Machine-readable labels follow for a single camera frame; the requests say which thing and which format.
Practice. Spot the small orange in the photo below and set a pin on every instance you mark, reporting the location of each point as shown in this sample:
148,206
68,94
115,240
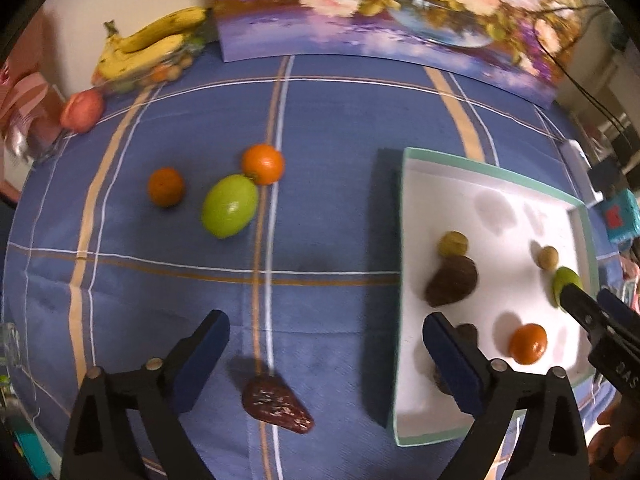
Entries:
166,187

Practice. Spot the flower painting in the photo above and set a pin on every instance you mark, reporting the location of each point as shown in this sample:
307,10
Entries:
400,10

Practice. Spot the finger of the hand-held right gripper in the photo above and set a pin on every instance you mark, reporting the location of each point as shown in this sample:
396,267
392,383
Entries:
580,310
617,310

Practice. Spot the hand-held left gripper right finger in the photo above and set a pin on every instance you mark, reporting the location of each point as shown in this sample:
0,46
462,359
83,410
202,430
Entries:
452,365

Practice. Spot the dark brown avocado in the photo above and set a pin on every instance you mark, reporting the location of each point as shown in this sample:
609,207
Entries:
452,282

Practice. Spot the glass fruit bowl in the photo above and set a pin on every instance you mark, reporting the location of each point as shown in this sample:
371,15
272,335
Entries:
130,85

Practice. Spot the person's right hand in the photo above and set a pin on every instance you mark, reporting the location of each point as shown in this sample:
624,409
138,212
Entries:
617,440

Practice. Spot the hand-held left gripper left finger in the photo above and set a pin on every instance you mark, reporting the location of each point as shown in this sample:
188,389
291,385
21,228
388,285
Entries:
200,360

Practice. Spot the yellow banana bunch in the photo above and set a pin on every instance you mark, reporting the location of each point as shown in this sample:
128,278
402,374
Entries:
150,35

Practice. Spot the olive longan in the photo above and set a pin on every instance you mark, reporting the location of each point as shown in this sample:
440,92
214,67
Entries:
453,243

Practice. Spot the tan longan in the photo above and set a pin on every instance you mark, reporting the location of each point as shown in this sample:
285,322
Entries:
547,257

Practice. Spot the green jujube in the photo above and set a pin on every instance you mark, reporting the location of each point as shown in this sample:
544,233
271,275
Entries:
229,206
562,279

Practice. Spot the white tray with teal rim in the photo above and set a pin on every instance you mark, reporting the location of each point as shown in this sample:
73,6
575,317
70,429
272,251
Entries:
440,200

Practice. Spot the black charger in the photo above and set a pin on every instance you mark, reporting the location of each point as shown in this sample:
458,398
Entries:
607,176

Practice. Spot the reddish brown date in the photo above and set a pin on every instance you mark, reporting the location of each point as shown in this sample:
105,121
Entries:
277,405

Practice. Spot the white power strip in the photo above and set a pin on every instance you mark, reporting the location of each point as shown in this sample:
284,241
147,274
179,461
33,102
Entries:
575,155

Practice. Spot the blue plaid tablecloth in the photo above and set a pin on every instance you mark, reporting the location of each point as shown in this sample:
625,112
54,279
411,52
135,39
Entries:
325,125

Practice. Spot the large orange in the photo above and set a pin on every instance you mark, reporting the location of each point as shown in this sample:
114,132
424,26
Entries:
527,343

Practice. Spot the medium orange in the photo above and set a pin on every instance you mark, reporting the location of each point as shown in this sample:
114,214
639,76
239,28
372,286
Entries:
263,163

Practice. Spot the red apple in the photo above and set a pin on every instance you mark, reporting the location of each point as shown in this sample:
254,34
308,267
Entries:
82,110

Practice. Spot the teal toy box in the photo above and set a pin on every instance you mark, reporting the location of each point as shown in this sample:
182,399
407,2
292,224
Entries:
620,215

